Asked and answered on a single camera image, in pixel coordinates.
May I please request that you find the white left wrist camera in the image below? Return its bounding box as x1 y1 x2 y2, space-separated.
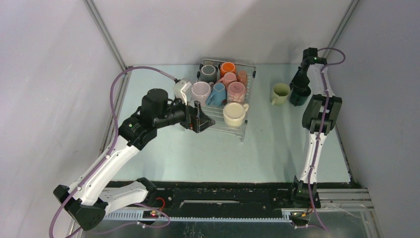
172 78 192 105

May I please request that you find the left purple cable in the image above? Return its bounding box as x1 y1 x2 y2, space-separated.
48 65 179 238

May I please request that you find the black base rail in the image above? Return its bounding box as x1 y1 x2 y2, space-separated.
105 180 362 219

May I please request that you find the light green mug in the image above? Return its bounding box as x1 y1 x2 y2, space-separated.
270 83 291 106

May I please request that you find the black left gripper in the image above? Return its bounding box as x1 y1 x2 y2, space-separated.
155 93 215 133

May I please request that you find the lilac mug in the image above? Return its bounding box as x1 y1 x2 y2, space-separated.
191 81 214 106

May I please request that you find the salmon pink mug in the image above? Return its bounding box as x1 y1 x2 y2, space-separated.
217 72 237 88

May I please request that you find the cream mug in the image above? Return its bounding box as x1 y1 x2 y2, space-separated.
223 102 249 128

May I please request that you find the grey cable duct strip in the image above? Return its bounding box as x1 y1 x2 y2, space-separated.
104 210 292 223

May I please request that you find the orange mug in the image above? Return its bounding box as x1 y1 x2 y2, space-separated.
219 62 237 78

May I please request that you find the dark teal mug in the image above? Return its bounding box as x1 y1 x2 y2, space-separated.
289 86 312 106

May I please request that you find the light blue dotted mug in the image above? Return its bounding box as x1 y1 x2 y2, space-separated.
206 82 227 106

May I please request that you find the small terracotta cup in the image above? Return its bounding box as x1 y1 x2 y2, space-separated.
237 70 248 87

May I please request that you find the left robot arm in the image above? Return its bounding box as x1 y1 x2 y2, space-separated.
53 88 215 231

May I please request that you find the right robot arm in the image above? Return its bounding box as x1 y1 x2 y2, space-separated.
288 48 342 208

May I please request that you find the white wire dish rack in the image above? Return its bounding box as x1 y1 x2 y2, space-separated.
193 58 257 142

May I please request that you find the grey mug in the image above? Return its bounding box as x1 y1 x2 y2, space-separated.
199 64 217 83

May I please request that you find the pink ghost pattern mug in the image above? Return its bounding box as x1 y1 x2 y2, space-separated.
227 81 247 103

